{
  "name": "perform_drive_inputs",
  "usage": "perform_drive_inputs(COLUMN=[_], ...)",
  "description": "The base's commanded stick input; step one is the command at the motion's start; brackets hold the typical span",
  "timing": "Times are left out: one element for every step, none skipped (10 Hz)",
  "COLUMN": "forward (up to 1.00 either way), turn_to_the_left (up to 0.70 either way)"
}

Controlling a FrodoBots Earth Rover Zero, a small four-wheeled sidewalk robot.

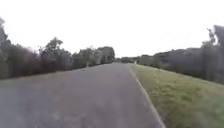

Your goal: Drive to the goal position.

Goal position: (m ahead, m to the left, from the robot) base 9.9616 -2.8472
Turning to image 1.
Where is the grey asphalt path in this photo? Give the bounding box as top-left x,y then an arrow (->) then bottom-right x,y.
0,62 -> 167,128

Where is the pale path edge strip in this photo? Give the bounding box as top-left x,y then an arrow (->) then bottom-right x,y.
127,63 -> 167,128

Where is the row of trees and bushes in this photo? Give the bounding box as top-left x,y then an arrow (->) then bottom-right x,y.
0,17 -> 116,81

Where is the long dark hedge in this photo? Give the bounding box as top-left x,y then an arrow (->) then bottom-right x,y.
114,24 -> 224,85

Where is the green grass verge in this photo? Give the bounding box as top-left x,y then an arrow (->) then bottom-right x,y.
129,63 -> 224,128

